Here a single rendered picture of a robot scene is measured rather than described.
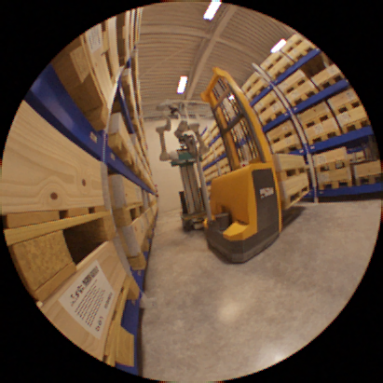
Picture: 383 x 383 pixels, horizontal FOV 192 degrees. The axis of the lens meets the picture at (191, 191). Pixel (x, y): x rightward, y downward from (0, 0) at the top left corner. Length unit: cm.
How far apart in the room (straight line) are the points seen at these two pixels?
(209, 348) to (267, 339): 28
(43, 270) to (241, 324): 80
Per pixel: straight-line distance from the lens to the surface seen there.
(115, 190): 79
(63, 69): 53
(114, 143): 92
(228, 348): 75
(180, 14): 713
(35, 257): 28
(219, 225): 127
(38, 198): 29
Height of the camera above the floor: 74
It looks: 1 degrees up
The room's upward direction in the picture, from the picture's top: 12 degrees counter-clockwise
